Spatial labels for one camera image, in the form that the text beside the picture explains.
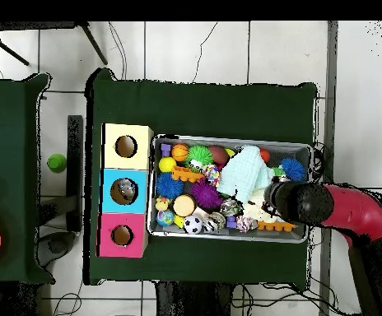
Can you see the mint green waffle cloth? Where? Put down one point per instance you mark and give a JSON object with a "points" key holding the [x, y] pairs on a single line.
{"points": [[243, 174]]}

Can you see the clear plastic water bottle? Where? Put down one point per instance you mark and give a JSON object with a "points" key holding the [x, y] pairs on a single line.
{"points": [[126, 189]]}

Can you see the cream waffle cloth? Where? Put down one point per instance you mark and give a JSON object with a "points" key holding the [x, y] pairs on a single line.
{"points": [[255, 209]]}

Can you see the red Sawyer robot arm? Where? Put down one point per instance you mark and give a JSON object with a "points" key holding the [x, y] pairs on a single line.
{"points": [[352, 207]]}

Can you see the shallow mesh bin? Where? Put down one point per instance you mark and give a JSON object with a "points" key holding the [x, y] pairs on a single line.
{"points": [[210, 235]]}

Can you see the wooden box with three holes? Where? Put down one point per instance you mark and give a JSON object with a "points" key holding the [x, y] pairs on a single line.
{"points": [[125, 219]]}

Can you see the orange building brick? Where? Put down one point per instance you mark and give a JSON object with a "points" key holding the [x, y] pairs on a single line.
{"points": [[186, 174]]}

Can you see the green spiky ball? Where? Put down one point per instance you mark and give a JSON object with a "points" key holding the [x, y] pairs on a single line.
{"points": [[199, 156]]}

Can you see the purple spiky ball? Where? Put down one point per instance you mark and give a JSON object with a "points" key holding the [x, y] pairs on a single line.
{"points": [[205, 194]]}

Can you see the small orange basketball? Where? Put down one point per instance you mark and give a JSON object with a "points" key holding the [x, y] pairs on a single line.
{"points": [[179, 152]]}

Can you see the yellow ball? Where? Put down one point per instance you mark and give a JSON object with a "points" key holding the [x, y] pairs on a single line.
{"points": [[167, 164]]}

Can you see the orange foam disc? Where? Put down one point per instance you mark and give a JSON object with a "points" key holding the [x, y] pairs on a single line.
{"points": [[184, 205]]}

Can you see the dark green table cloth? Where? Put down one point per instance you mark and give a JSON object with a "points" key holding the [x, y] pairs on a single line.
{"points": [[204, 108]]}

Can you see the black upright panel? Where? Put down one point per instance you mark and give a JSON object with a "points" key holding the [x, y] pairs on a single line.
{"points": [[75, 171]]}

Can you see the grey stand base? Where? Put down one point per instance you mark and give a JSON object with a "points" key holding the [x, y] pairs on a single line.
{"points": [[56, 247]]}

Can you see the green cloth side table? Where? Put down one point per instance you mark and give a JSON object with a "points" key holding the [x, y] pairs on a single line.
{"points": [[13, 164]]}

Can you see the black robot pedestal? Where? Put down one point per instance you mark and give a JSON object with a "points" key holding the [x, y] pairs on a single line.
{"points": [[191, 302]]}

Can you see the black metal frame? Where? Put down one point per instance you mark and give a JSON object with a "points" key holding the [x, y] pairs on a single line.
{"points": [[93, 42]]}

